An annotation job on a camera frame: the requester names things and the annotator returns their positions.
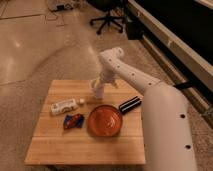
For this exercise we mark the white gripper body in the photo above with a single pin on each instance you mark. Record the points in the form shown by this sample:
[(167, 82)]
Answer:
[(105, 76)]

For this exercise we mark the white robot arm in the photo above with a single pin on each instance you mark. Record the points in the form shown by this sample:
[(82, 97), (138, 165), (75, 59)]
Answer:
[(168, 141)]

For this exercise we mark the black striped rectangular box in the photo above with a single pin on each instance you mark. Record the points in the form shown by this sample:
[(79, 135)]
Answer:
[(130, 105)]

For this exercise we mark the orange round plate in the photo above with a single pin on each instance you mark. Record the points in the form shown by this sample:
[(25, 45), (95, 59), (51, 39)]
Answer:
[(104, 121)]

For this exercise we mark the wooden table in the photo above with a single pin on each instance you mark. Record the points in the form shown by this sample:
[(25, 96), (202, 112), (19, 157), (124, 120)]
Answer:
[(52, 145)]

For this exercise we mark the black box under bench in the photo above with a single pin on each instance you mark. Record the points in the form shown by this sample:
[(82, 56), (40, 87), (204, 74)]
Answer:
[(134, 31)]

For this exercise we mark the blue red snack packet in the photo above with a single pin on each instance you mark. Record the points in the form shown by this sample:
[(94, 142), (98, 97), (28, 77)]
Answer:
[(72, 121)]

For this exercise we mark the white tube with cap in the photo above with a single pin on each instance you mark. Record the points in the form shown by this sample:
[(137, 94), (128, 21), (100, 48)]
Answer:
[(65, 106)]

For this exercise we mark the black office chair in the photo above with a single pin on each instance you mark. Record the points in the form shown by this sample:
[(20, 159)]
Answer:
[(106, 6)]

